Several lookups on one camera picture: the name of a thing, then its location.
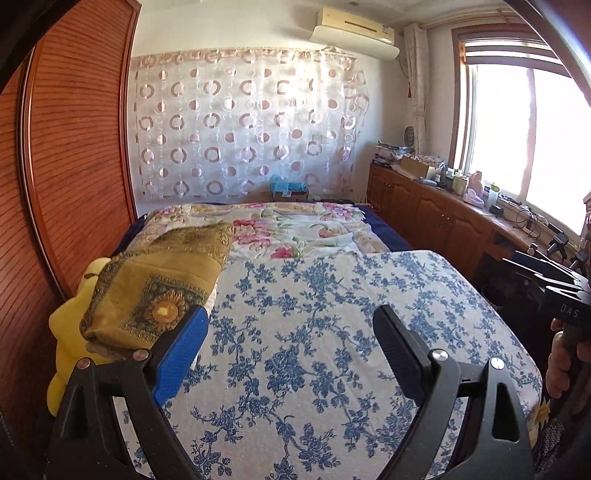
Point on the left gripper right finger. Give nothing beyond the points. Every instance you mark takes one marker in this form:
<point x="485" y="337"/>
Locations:
<point x="493" y="441"/>

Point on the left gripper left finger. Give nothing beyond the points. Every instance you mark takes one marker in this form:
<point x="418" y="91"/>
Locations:
<point x="87" y="442"/>

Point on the golden patterned cloth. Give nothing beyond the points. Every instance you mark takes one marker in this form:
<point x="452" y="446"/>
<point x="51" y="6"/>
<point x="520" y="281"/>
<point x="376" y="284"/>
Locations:
<point x="142" y="294"/>

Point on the person's right hand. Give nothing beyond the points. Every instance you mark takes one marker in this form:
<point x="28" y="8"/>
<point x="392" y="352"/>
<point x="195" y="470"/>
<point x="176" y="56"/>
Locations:
<point x="559" y="363"/>

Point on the long wooden sideboard cabinet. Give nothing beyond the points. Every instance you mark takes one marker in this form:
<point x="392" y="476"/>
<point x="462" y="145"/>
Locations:
<point x="433" y="219"/>

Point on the yellow plush toy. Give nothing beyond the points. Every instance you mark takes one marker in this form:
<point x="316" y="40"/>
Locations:
<point x="71" y="346"/>

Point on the navy blue bed sheet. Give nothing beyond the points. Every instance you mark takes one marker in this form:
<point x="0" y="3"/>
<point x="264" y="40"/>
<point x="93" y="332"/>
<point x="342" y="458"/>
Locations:
<point x="393" y="241"/>

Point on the cardboard box on cabinet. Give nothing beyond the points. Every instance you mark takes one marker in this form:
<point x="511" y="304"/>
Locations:
<point x="416" y="168"/>

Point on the blue floral white bedspread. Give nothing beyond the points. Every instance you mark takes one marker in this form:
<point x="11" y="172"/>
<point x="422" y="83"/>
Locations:
<point x="291" y="381"/>

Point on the blue item on box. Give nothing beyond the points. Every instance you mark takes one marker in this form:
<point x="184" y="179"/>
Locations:
<point x="282" y="189"/>

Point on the pink floral blanket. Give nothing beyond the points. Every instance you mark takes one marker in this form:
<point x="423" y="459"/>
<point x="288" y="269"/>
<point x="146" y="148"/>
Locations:
<point x="274" y="229"/>

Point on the circle patterned sheer curtain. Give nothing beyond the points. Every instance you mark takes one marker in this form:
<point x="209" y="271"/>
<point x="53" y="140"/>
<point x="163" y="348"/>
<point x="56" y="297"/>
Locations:
<point x="215" y="125"/>

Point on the window with wooden frame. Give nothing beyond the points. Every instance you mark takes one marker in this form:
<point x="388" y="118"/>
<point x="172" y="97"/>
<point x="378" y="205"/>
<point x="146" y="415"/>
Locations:
<point x="523" y="122"/>

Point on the white wall air conditioner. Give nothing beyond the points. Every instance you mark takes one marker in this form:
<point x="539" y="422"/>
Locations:
<point x="355" y="33"/>

